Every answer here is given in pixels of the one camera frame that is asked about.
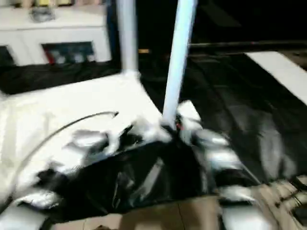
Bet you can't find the flat white panel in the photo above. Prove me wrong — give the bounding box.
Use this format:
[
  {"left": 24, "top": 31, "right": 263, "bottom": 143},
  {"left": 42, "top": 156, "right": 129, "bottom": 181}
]
[{"left": 246, "top": 50, "right": 307, "bottom": 107}]

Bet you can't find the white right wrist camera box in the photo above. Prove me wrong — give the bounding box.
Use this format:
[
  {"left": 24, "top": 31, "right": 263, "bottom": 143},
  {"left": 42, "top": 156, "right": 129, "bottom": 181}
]
[{"left": 175, "top": 100, "right": 202, "bottom": 133}]

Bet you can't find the long black bar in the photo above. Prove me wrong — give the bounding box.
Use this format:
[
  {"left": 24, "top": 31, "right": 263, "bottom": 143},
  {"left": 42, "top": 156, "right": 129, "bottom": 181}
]
[{"left": 187, "top": 40, "right": 307, "bottom": 49}]

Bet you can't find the white plastic table leg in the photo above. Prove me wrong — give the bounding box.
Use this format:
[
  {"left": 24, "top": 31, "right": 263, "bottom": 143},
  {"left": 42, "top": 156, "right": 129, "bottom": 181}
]
[
  {"left": 162, "top": 0, "right": 198, "bottom": 130},
  {"left": 117, "top": 0, "right": 141, "bottom": 78}
]

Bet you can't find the white plastic table top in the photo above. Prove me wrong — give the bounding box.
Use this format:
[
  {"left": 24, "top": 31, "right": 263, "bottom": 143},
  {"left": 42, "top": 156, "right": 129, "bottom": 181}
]
[{"left": 0, "top": 72, "right": 172, "bottom": 204}]

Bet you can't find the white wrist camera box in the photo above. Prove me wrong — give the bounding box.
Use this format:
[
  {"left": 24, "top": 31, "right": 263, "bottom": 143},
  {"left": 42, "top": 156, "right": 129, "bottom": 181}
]
[
  {"left": 106, "top": 122, "right": 139, "bottom": 155},
  {"left": 175, "top": 100, "right": 202, "bottom": 133}
]

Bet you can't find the black plastic mat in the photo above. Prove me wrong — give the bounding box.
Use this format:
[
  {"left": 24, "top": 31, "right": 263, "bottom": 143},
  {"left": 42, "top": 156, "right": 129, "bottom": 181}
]
[{"left": 0, "top": 53, "right": 307, "bottom": 223}]

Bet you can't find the white sideboard with glass doors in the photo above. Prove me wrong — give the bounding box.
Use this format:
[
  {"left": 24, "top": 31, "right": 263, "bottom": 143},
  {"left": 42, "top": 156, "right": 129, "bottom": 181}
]
[{"left": 0, "top": 4, "right": 112, "bottom": 66}]

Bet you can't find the dark object on cabinet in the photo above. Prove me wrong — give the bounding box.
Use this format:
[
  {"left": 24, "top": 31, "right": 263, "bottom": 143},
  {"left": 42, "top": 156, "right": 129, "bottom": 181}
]
[{"left": 30, "top": 7, "right": 56, "bottom": 23}]

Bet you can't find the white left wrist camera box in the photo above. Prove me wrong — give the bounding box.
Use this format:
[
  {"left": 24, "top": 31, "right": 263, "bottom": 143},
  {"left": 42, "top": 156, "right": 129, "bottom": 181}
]
[{"left": 106, "top": 122, "right": 139, "bottom": 155}]

